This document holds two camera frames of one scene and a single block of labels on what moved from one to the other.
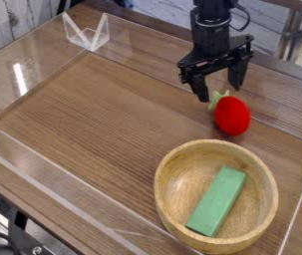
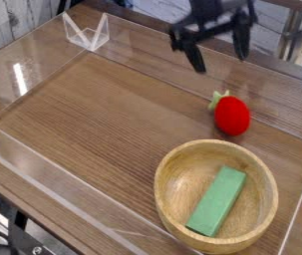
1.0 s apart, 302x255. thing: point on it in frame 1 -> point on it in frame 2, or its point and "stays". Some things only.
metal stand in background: (296, 32) stays
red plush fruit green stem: (232, 116) stays
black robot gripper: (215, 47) -> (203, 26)
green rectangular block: (216, 201) stays
